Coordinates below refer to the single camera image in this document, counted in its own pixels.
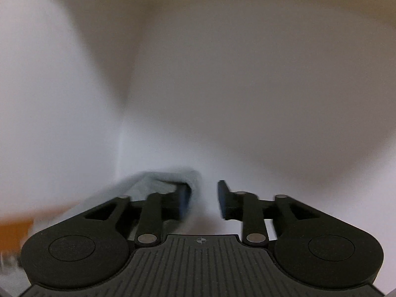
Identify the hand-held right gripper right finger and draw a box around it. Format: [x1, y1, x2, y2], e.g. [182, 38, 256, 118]
[218, 180, 322, 248]

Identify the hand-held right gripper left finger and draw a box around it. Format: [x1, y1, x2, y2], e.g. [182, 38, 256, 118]
[82, 183, 191, 248]

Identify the grey sweatshirt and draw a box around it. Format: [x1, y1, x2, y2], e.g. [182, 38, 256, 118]
[63, 168, 203, 234]

